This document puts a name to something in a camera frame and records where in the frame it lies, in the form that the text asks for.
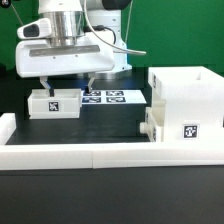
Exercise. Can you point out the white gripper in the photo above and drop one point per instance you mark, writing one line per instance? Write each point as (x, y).
(37, 58)

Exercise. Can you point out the white drawer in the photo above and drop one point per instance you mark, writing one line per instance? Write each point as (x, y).
(65, 103)
(153, 126)

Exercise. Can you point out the white front drawer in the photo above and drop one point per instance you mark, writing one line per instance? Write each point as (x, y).
(153, 126)

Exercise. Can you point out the white drawer cabinet box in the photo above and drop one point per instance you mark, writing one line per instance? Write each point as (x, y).
(191, 100)

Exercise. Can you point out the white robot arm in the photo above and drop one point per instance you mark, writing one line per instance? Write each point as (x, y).
(72, 37)

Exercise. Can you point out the marker sheet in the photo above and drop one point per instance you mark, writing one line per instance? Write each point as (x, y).
(113, 97)

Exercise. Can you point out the white U-shaped fence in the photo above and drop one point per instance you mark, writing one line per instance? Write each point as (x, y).
(105, 155)

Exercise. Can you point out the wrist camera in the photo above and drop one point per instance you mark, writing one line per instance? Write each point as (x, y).
(38, 29)

